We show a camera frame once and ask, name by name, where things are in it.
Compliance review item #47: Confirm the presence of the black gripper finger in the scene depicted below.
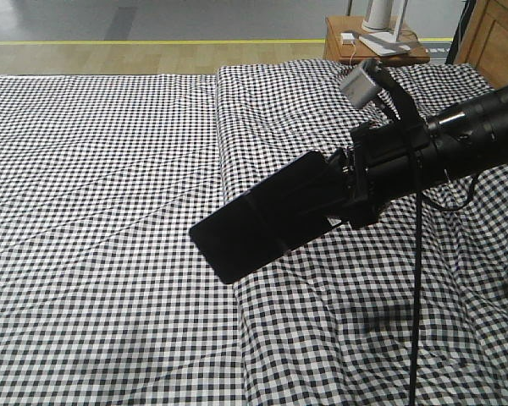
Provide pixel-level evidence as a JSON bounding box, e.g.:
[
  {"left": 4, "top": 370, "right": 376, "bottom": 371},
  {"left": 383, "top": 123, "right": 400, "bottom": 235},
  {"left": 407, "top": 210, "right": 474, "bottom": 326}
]
[{"left": 245, "top": 160, "right": 348, "bottom": 254}]

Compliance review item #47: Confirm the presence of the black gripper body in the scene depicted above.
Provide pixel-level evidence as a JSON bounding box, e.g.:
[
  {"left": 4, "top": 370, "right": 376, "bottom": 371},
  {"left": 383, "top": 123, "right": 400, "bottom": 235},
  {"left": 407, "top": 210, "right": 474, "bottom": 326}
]
[{"left": 327, "top": 123, "right": 446, "bottom": 229}]

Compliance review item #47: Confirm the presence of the black smartphone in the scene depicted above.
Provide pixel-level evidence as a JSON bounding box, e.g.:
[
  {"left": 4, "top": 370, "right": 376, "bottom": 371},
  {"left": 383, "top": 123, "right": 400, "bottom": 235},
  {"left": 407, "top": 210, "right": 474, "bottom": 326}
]
[{"left": 189, "top": 151, "right": 329, "bottom": 284}]

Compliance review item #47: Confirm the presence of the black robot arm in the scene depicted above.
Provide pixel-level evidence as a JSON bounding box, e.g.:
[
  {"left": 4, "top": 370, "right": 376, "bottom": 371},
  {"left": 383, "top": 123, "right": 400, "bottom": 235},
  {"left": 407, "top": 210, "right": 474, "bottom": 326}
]
[{"left": 325, "top": 59, "right": 508, "bottom": 229}]

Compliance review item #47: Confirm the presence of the wooden nightstand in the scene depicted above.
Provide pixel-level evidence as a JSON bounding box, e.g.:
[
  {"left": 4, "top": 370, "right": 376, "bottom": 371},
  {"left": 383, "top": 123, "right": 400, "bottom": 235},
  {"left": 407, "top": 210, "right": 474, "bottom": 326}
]
[{"left": 323, "top": 15, "right": 430, "bottom": 67}]

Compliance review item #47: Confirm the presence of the white charger adapter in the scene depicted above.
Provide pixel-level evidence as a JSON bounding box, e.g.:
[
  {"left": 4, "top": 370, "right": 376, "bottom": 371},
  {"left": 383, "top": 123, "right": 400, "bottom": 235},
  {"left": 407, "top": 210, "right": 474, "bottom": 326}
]
[{"left": 340, "top": 32, "right": 356, "bottom": 45}]

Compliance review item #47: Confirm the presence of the black white checkered duvet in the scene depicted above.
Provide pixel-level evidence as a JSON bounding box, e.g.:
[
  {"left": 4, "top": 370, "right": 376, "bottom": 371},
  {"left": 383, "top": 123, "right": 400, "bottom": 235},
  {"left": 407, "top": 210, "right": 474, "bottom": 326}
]
[{"left": 216, "top": 60, "right": 508, "bottom": 405}]

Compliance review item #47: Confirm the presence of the white cylindrical speaker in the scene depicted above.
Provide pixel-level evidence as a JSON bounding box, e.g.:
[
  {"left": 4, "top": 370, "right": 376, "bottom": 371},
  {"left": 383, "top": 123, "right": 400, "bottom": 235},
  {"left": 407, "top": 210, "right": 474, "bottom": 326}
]
[{"left": 362, "top": 0, "right": 394, "bottom": 32}]

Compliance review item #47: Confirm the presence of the wooden headboard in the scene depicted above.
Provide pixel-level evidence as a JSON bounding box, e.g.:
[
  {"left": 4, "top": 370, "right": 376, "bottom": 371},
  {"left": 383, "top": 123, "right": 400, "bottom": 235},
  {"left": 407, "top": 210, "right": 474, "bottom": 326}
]
[{"left": 454, "top": 0, "right": 508, "bottom": 88}]

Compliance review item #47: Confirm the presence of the black white checkered bedsheet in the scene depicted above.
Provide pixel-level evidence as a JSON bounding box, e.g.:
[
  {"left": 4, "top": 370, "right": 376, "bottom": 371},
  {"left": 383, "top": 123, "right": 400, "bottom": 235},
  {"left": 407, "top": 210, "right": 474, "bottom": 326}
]
[{"left": 0, "top": 75, "right": 246, "bottom": 405}]

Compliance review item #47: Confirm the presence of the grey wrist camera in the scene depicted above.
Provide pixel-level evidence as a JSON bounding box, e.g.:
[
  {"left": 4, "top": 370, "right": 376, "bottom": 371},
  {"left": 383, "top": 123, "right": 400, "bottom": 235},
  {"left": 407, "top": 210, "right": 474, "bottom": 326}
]
[{"left": 339, "top": 58, "right": 382, "bottom": 109}]

